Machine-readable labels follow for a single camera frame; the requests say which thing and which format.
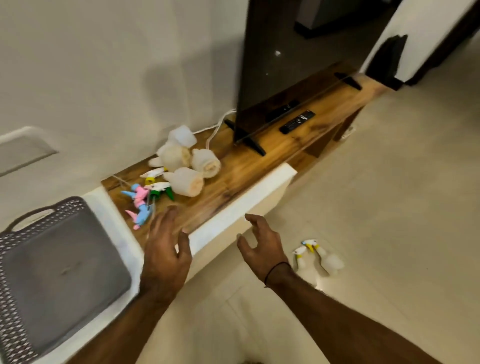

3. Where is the wooden television table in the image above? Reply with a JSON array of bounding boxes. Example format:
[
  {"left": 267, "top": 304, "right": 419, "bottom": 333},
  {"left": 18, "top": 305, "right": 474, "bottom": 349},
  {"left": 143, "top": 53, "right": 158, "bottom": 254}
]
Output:
[{"left": 101, "top": 62, "right": 389, "bottom": 241}]

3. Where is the black remote control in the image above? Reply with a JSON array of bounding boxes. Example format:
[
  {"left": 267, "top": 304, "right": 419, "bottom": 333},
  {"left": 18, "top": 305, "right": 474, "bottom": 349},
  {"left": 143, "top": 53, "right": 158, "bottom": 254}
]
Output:
[{"left": 279, "top": 109, "right": 316, "bottom": 135}]

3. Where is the white plastic bottle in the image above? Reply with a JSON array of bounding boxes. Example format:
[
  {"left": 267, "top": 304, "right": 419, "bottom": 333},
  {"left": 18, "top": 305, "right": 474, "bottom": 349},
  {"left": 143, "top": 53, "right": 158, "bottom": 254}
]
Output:
[
  {"left": 167, "top": 125, "right": 198, "bottom": 149},
  {"left": 191, "top": 148, "right": 222, "bottom": 179},
  {"left": 148, "top": 144, "right": 193, "bottom": 172}
]

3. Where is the person's left forearm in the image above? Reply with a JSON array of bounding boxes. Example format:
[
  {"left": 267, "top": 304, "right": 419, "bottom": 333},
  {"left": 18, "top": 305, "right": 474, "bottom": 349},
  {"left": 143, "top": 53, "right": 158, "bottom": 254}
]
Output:
[{"left": 67, "top": 289, "right": 177, "bottom": 364}]

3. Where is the white spray bottle yellow nozzle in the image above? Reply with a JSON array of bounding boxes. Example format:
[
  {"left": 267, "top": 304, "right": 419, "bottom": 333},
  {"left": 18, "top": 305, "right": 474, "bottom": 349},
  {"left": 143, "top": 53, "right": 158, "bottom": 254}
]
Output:
[
  {"left": 292, "top": 246, "right": 318, "bottom": 289},
  {"left": 301, "top": 239, "right": 345, "bottom": 277}
]

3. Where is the white spray bottle green nozzle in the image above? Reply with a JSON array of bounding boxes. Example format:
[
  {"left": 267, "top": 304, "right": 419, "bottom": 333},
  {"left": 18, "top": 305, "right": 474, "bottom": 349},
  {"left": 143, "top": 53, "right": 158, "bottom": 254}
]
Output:
[{"left": 143, "top": 167, "right": 205, "bottom": 202}]

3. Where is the blue sprayer head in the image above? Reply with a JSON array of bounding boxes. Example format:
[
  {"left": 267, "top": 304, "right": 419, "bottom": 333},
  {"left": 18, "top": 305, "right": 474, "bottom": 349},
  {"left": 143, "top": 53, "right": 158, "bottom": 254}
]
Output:
[{"left": 124, "top": 204, "right": 157, "bottom": 230}]

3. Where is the yellow white sprayer head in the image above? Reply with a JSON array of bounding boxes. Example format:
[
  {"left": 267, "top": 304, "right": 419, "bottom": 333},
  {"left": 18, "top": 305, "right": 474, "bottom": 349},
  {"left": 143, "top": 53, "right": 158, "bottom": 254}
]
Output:
[{"left": 139, "top": 167, "right": 169, "bottom": 185}]

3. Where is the person's right forearm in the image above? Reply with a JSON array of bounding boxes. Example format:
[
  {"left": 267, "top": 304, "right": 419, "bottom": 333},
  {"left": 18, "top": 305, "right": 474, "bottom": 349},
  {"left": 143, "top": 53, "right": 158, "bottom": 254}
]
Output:
[{"left": 265, "top": 268, "right": 444, "bottom": 364}]

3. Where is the person's left hand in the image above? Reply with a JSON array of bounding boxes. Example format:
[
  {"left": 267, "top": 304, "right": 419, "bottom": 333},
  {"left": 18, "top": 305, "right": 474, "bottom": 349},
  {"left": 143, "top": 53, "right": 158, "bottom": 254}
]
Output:
[{"left": 140, "top": 205, "right": 193, "bottom": 298}]

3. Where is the black wall-mounted object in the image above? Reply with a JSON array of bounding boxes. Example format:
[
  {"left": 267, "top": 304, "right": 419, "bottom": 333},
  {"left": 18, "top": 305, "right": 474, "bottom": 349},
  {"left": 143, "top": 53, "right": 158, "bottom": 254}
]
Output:
[{"left": 365, "top": 34, "right": 409, "bottom": 91}]

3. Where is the grey woven plastic basket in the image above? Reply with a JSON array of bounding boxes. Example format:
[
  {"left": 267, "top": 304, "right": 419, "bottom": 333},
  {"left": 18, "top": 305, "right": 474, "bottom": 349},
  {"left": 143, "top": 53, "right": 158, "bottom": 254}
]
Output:
[{"left": 0, "top": 196, "right": 133, "bottom": 364}]

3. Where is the black flat screen television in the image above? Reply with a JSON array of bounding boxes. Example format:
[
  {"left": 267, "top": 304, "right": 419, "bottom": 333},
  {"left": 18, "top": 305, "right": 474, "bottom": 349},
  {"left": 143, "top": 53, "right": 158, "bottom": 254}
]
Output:
[{"left": 224, "top": 0, "right": 399, "bottom": 157}]

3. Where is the pink sprayer head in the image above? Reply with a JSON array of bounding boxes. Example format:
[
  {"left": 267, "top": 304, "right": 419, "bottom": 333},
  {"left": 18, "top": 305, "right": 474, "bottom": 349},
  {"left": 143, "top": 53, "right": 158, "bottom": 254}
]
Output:
[{"left": 120, "top": 184, "right": 151, "bottom": 209}]

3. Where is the white cable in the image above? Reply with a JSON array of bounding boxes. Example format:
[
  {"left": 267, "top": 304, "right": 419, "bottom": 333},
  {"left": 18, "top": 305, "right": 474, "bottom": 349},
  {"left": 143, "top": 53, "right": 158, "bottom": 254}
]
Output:
[{"left": 191, "top": 109, "right": 238, "bottom": 151}]

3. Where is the person's right hand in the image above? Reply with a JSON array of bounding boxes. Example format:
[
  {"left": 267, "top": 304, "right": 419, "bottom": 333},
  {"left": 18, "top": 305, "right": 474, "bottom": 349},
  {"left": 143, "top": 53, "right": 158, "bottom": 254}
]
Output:
[{"left": 236, "top": 214, "right": 293, "bottom": 283}]

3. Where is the white wall panel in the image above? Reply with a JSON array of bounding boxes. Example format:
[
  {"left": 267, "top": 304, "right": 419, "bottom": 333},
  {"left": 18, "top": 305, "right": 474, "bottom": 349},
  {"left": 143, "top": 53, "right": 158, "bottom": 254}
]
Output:
[{"left": 0, "top": 126, "right": 59, "bottom": 178}]

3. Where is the black wrist thread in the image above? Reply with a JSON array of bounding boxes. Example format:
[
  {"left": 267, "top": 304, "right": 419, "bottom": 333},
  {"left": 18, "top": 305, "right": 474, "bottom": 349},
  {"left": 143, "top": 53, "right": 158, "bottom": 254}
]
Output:
[{"left": 263, "top": 261, "right": 293, "bottom": 289}]

